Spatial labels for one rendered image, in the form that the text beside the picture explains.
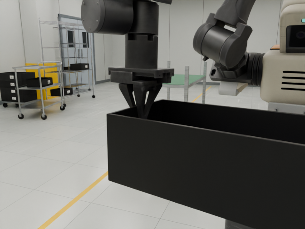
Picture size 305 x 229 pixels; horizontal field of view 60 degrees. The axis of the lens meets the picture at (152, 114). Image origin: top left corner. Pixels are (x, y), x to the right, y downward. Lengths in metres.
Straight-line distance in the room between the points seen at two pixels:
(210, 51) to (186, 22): 9.33
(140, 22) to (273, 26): 9.29
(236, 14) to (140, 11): 0.26
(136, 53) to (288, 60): 0.39
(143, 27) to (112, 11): 0.06
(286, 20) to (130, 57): 0.35
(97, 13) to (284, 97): 0.49
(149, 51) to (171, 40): 9.63
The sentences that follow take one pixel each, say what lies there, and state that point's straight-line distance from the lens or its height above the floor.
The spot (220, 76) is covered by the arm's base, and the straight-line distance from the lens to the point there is 0.76.
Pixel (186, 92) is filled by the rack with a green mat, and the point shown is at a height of 0.89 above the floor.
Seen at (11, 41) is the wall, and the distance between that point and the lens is 7.23.
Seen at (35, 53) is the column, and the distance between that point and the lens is 7.21.
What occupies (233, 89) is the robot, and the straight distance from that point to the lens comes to 0.74.
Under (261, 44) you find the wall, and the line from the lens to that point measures 9.65.
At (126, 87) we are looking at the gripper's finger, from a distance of 0.45.
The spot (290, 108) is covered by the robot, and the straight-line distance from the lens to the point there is 0.70.
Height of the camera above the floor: 1.22
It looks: 14 degrees down
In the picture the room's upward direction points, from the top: straight up
